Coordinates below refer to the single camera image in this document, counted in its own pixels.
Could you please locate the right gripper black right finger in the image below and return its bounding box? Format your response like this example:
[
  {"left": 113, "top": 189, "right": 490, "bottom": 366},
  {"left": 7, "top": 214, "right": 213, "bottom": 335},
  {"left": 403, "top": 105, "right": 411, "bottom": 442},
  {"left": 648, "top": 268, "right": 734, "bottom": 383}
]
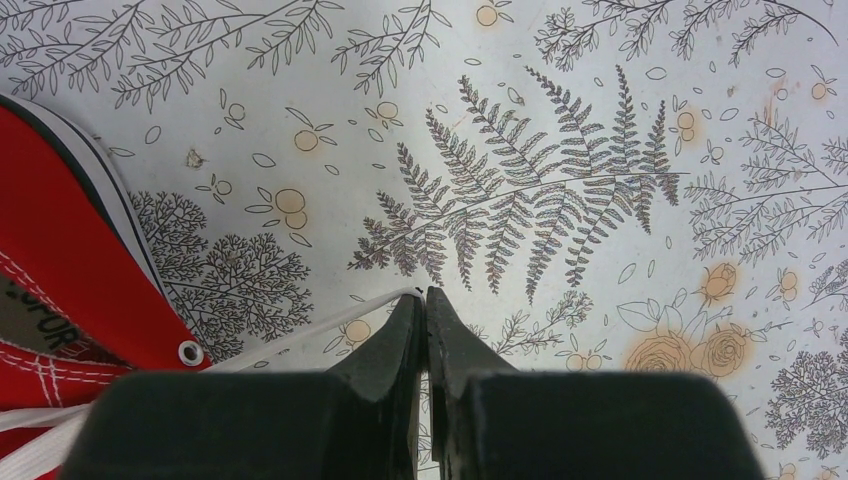
[{"left": 425, "top": 287, "right": 763, "bottom": 479}]

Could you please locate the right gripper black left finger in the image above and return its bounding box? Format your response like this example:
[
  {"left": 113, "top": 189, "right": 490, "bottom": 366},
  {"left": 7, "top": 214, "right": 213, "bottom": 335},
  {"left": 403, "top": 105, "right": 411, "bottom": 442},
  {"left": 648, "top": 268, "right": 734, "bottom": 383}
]
[{"left": 59, "top": 295, "right": 424, "bottom": 479}]

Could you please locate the red sneaker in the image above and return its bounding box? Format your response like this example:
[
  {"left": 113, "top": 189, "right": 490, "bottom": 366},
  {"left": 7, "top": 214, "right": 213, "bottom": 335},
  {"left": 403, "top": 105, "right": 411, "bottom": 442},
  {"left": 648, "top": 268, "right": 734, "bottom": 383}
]
[{"left": 0, "top": 92, "right": 425, "bottom": 480}]

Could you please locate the floral patterned mat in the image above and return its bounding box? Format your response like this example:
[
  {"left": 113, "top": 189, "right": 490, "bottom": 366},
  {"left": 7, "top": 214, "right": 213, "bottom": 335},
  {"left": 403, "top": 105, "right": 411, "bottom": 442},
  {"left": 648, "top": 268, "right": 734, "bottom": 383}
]
[{"left": 1, "top": 1, "right": 847, "bottom": 479}]

